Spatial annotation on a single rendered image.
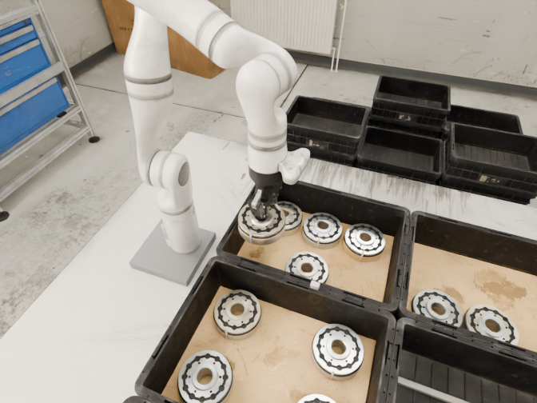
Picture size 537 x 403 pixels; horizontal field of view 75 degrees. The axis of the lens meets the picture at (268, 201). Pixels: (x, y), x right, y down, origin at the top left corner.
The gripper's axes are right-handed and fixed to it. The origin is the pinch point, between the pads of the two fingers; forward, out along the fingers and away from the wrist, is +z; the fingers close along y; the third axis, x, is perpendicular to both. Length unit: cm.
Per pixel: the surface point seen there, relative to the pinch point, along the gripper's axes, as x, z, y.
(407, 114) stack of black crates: 23, 48, -135
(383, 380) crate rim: 31.5, 5.9, 22.5
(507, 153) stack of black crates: 73, 52, -126
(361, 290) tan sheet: 24.5, 16.3, 0.8
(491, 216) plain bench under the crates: 58, 30, -53
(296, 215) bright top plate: 2.8, 13.5, -12.5
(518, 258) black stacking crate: 57, 12, -20
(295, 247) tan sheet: 5.8, 16.5, -4.6
